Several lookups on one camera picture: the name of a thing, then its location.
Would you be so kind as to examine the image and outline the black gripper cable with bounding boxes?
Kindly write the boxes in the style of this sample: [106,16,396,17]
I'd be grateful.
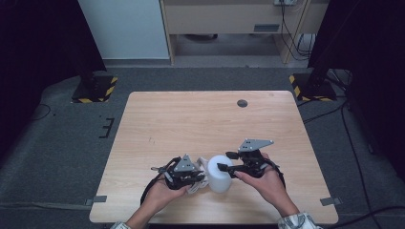
[262,158,287,189]
[139,156,181,206]

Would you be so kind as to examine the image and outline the person's left hand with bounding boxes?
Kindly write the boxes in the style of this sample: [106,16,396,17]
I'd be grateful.
[144,180,192,216]

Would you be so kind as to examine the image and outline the black hanging cable bundle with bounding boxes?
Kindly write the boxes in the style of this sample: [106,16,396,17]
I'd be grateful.
[280,0,317,61]

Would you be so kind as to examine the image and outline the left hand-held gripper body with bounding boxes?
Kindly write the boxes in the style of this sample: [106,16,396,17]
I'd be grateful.
[151,154,205,191]

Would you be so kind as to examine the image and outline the white cloth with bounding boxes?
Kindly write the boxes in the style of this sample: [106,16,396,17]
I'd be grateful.
[187,156,211,195]

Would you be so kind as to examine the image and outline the white cabinet panel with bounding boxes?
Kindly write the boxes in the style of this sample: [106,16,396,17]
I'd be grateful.
[78,0,170,60]

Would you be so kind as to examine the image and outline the grey tape strip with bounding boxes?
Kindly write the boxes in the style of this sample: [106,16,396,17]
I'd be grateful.
[85,195,108,206]
[319,197,342,207]

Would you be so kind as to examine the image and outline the person's right hand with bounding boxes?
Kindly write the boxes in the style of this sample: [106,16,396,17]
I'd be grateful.
[234,153,300,218]

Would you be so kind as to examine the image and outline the long black floor cable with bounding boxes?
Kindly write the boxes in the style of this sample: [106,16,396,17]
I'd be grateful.
[302,99,378,229]

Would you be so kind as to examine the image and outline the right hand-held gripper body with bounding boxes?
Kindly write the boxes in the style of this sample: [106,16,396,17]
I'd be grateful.
[237,138,275,178]

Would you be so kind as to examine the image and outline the striped black stand base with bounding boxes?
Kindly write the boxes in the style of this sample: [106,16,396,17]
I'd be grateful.
[288,73,338,103]
[71,75,118,104]

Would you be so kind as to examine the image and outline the black curtain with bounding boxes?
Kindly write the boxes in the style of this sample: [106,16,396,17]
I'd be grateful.
[0,0,108,160]
[307,0,405,173]

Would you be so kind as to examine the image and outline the light wooden desk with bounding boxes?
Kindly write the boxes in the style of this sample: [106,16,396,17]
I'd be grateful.
[159,0,330,65]

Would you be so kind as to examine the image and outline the thin black floor cable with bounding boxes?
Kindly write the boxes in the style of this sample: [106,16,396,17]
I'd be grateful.
[27,103,52,124]

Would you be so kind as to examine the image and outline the thick black floor cable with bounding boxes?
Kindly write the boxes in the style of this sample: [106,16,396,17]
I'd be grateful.
[330,205,405,229]

